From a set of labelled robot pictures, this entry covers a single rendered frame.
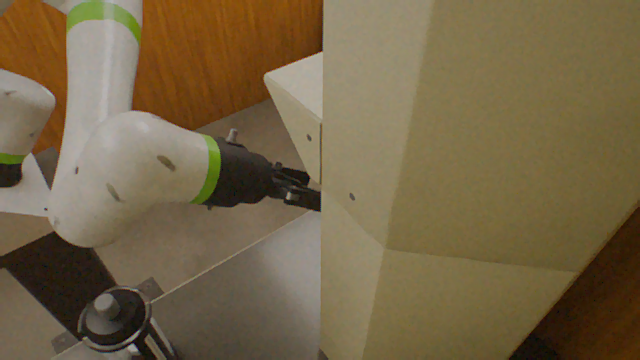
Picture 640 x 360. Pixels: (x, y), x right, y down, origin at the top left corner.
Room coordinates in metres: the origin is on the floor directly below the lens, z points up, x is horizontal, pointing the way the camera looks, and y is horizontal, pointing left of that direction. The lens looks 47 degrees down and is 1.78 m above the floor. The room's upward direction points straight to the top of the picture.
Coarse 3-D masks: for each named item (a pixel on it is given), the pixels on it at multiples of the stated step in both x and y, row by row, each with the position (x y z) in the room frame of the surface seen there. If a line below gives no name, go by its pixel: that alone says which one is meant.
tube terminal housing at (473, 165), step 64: (384, 0) 0.29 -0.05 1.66; (448, 0) 0.26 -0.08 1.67; (512, 0) 0.25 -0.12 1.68; (576, 0) 0.25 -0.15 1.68; (384, 64) 0.28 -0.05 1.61; (448, 64) 0.25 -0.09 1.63; (512, 64) 0.25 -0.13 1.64; (576, 64) 0.24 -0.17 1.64; (384, 128) 0.28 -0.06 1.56; (448, 128) 0.25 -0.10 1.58; (512, 128) 0.25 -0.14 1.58; (576, 128) 0.24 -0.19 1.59; (384, 192) 0.27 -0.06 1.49; (448, 192) 0.25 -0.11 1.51; (512, 192) 0.24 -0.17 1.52; (576, 192) 0.24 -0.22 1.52; (384, 256) 0.26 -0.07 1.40; (448, 256) 0.25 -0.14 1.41; (512, 256) 0.24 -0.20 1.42; (576, 256) 0.23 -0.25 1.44; (320, 320) 0.34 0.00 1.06; (384, 320) 0.25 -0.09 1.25; (448, 320) 0.24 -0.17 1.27; (512, 320) 0.23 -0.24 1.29
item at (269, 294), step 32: (288, 224) 0.66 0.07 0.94; (320, 224) 0.66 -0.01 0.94; (256, 256) 0.56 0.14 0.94; (288, 256) 0.56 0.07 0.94; (320, 256) 0.56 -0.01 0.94; (192, 288) 0.48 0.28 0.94; (224, 288) 0.48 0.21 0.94; (256, 288) 0.48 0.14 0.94; (288, 288) 0.48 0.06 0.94; (320, 288) 0.48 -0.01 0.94; (160, 320) 0.40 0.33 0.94; (192, 320) 0.40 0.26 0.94; (224, 320) 0.40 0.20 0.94; (256, 320) 0.40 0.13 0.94; (288, 320) 0.40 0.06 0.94; (64, 352) 0.33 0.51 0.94; (96, 352) 0.33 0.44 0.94; (192, 352) 0.33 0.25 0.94; (224, 352) 0.33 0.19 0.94; (256, 352) 0.34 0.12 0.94; (288, 352) 0.34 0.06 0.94; (320, 352) 0.34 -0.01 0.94; (544, 352) 0.33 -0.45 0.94
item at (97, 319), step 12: (120, 288) 0.35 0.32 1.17; (96, 300) 0.30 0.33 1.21; (108, 300) 0.30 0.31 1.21; (120, 300) 0.32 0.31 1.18; (132, 300) 0.32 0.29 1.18; (96, 312) 0.30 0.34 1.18; (108, 312) 0.29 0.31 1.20; (120, 312) 0.30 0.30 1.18; (132, 312) 0.30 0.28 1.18; (84, 324) 0.28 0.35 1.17; (96, 324) 0.28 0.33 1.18; (108, 324) 0.28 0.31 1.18; (120, 324) 0.28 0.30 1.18; (132, 324) 0.28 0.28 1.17; (96, 336) 0.26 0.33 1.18; (108, 336) 0.26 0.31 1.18; (120, 336) 0.27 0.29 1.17
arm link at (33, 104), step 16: (0, 80) 0.79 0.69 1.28; (16, 80) 0.82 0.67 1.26; (32, 80) 0.86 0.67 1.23; (0, 96) 0.76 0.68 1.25; (16, 96) 0.77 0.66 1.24; (32, 96) 0.79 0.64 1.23; (48, 96) 0.83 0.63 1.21; (0, 112) 0.75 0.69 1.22; (16, 112) 0.76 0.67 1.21; (32, 112) 0.77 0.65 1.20; (48, 112) 0.81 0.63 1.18; (0, 128) 0.74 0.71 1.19; (16, 128) 0.75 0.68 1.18; (32, 128) 0.77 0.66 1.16; (0, 144) 0.72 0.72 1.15; (16, 144) 0.74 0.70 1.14; (32, 144) 0.77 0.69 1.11; (0, 160) 0.71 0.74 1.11; (16, 160) 0.73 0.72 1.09
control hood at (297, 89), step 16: (304, 64) 0.46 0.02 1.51; (320, 64) 0.46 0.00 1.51; (272, 80) 0.43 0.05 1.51; (288, 80) 0.42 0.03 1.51; (304, 80) 0.42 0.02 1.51; (320, 80) 0.42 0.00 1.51; (272, 96) 0.42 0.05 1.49; (288, 96) 0.40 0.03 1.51; (304, 96) 0.39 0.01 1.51; (320, 96) 0.39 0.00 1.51; (288, 112) 0.40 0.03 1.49; (304, 112) 0.37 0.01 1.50; (320, 112) 0.36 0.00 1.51; (288, 128) 0.40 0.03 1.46; (304, 128) 0.37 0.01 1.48; (320, 128) 0.35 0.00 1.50; (304, 144) 0.37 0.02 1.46; (320, 144) 0.35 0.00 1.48; (304, 160) 0.37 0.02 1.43; (320, 160) 0.35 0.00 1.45; (320, 176) 0.35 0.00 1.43
